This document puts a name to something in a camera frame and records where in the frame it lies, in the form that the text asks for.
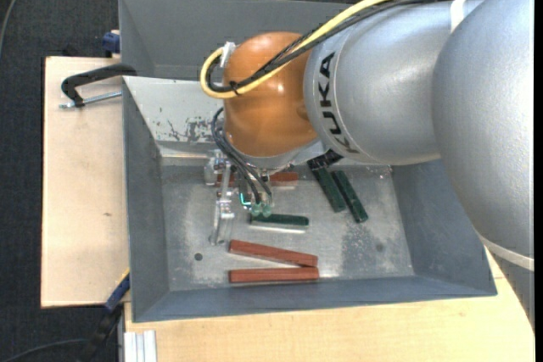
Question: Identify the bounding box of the dark green flat block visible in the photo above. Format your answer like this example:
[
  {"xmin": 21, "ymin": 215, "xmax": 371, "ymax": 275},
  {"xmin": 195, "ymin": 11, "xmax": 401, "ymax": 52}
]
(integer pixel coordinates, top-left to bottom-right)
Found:
[
  {"xmin": 312, "ymin": 166, "xmax": 348, "ymax": 214},
  {"xmin": 249, "ymin": 213, "xmax": 311, "ymax": 228},
  {"xmin": 332, "ymin": 170, "xmax": 370, "ymax": 224}
]

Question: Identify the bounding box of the red-brown flat block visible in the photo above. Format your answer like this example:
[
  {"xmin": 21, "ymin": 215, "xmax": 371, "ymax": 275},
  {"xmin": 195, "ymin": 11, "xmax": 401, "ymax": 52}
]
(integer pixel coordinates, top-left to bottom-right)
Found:
[
  {"xmin": 228, "ymin": 239, "xmax": 320, "ymax": 268},
  {"xmin": 227, "ymin": 266, "xmax": 321, "ymax": 285}
]

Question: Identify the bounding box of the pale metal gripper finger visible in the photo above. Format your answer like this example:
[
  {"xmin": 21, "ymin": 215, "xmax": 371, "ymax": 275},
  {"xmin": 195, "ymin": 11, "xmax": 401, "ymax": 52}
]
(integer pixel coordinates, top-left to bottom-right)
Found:
[
  {"xmin": 209, "ymin": 198, "xmax": 236, "ymax": 247},
  {"xmin": 204, "ymin": 153, "xmax": 232, "ymax": 188}
]

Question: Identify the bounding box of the pale wood flat board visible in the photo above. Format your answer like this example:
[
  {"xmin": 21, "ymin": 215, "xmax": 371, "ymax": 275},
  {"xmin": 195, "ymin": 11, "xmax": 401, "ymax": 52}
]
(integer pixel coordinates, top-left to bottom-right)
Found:
[{"xmin": 40, "ymin": 56, "xmax": 132, "ymax": 309}]

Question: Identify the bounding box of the grey metal bin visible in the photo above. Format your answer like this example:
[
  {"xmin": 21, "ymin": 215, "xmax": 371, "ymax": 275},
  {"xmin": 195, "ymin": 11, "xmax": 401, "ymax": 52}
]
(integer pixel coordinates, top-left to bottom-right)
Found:
[{"xmin": 117, "ymin": 0, "xmax": 498, "ymax": 324}]

